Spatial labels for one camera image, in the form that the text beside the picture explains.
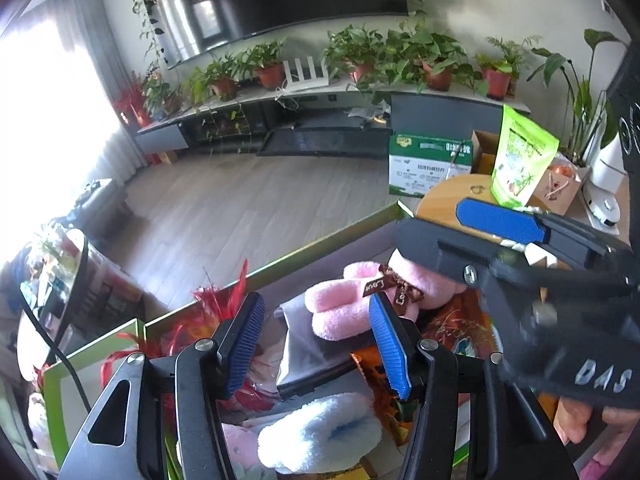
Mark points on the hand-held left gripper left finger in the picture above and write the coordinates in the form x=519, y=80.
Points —
x=245, y=345

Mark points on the round wooden stool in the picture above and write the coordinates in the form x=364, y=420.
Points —
x=445, y=200

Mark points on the potted green plant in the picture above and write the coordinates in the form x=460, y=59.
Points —
x=435, y=60
x=357, y=60
x=220, y=82
x=267, y=70
x=162, y=95

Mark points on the pink plush with brown bow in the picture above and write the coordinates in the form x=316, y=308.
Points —
x=340, y=310

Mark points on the white router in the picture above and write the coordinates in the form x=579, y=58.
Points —
x=305, y=75

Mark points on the green standing pouch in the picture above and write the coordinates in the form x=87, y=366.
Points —
x=520, y=160

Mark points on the small cardboard box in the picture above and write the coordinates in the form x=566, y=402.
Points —
x=485, y=155

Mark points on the green storage box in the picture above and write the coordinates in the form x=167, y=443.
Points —
x=320, y=265
x=65, y=400

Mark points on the potted fern plant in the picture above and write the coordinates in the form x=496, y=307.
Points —
x=500, y=77

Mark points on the grey curtain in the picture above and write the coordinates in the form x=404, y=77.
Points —
x=100, y=110

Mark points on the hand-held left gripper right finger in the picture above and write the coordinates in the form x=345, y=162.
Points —
x=390, y=345

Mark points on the white robot vacuum dock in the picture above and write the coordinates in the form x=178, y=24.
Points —
x=607, y=165

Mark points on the silver foil pouch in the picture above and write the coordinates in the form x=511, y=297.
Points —
x=310, y=355

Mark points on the red leaf plant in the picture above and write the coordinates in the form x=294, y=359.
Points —
x=132, y=102

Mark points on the tall leafy floor plant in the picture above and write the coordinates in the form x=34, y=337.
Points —
x=585, y=105

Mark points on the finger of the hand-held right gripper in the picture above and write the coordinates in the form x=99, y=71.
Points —
x=500, y=219
x=440, y=250

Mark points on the green and white carton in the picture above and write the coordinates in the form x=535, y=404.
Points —
x=430, y=170

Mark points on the long television cabinet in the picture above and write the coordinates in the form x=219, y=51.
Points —
x=440, y=110

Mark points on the pale blue fluffy slipper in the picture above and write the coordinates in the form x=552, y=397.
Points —
x=310, y=430

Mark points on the open cardboard box with fruit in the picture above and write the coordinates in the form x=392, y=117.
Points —
x=560, y=195

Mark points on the round glass side table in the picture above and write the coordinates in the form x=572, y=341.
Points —
x=55, y=285

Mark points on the grey ottoman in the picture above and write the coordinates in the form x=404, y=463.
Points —
x=102, y=197

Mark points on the pink cloth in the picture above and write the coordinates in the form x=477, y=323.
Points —
x=615, y=455

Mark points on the orange snack packet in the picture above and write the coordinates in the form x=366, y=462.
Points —
x=465, y=320

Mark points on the red feather flower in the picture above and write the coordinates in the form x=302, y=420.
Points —
x=200, y=310

